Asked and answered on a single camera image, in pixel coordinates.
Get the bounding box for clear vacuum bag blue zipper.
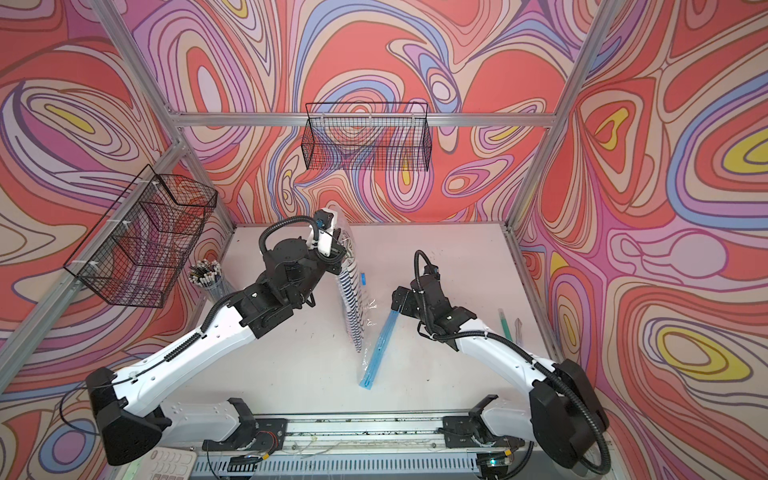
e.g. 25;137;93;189
336;212;399;390

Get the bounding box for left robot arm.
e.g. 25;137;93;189
85;208;347;466

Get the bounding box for black wire basket back wall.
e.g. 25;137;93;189
301;100;432;172

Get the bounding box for white keypad device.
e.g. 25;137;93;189
112;447;198;480

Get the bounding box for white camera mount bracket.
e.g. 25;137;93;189
308;208;337;258

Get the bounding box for black wire basket wall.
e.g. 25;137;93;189
63;166;218;309
301;100;432;172

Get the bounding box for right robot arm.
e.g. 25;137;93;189
393;250;612;476

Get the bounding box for green marker pen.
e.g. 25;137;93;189
498;308;513;341

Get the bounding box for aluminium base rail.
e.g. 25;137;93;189
164;410;594;479

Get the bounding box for black wire basket left wall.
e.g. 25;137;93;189
63;166;218;309

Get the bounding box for black white striped tank top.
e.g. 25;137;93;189
337;233;364;353

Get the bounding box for cup of pens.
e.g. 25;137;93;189
188;259;229;302

